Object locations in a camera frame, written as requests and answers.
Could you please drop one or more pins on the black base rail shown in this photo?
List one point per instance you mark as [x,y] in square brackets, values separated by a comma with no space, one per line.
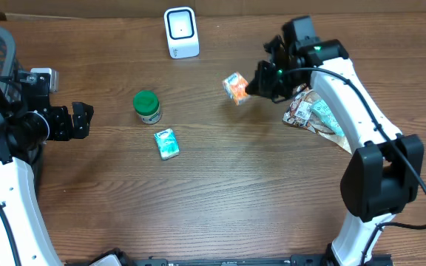
[220,262]

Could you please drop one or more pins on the green lid white jar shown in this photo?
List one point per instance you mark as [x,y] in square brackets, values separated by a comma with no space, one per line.
[147,106]

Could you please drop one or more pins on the teal tissue pack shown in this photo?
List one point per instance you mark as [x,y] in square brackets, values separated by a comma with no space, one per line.
[167,144]

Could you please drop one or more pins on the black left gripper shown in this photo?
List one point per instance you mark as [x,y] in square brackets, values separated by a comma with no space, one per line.
[65,122]

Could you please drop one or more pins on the beige brown snack bag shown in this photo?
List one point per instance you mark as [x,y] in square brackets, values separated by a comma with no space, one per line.
[299,115]

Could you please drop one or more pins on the teal wet wipes pack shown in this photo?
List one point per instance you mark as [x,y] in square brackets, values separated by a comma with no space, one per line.
[324,113]

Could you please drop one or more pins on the orange tissue pack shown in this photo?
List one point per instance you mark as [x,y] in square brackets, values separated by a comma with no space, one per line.
[235,86]

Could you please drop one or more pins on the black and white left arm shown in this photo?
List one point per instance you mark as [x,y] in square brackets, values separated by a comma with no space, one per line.
[27,122]

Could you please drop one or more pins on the white barcode scanner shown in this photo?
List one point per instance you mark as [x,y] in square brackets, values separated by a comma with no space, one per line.
[181,32]

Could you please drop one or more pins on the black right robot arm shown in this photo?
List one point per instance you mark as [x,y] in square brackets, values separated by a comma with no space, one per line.
[383,175]

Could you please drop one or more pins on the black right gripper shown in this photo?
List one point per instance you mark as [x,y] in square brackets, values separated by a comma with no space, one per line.
[262,85]

